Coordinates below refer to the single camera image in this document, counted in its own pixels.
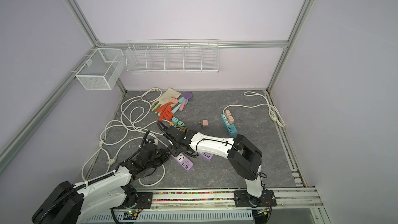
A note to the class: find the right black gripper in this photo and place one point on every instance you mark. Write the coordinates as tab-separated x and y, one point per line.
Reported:
171	148

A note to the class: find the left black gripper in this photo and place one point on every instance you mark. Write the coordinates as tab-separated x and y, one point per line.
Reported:
165	156

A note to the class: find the green plug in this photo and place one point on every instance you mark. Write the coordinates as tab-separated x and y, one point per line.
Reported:
181	124

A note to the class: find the purple power strip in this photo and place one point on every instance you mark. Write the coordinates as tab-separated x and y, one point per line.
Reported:
184	162
207	156

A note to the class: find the pink plug adapter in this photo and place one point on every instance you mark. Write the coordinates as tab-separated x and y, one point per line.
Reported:
204	123

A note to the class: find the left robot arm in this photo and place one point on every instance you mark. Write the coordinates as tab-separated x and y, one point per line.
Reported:
75	203

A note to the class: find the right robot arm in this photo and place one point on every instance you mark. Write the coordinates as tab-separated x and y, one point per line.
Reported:
242	154

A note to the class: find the pink plug on teal front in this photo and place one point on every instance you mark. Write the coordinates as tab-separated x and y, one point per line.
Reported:
230	120

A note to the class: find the pink plug on teal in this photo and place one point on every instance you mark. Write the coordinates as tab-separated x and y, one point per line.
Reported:
227	113
230	120

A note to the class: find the pink plug on teal rear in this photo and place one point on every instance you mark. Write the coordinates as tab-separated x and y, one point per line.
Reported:
227	113

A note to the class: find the orange power strip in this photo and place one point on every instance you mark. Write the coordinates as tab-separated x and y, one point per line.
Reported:
182	128

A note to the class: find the beige and red glove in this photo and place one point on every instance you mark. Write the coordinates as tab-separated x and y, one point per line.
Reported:
162	106

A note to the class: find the pastel silicone utensils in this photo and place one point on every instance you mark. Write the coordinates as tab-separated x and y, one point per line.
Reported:
182	102

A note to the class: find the teal power strip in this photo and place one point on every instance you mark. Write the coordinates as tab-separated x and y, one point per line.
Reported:
230	127

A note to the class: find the white mesh box basket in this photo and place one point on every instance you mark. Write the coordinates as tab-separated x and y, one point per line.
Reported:
102	69

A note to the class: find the white wire shelf basket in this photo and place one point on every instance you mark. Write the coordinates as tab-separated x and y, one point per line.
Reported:
172	56

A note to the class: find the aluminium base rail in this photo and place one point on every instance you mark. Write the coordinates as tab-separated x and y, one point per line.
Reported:
205	205

